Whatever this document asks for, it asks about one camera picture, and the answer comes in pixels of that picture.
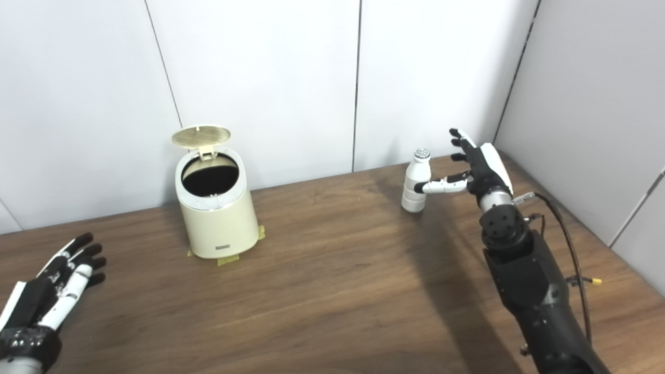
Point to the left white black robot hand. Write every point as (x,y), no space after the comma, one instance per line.
(36,306)

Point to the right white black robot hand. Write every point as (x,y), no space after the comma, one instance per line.
(486,169)

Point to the small white plastic bottle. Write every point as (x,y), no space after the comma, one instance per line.
(415,179)

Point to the round cream bin lid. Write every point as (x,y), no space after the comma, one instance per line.
(201,136)

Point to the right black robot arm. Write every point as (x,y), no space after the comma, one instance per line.
(535,280)

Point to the cream-colored bin body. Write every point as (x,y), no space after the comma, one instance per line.
(218,223)

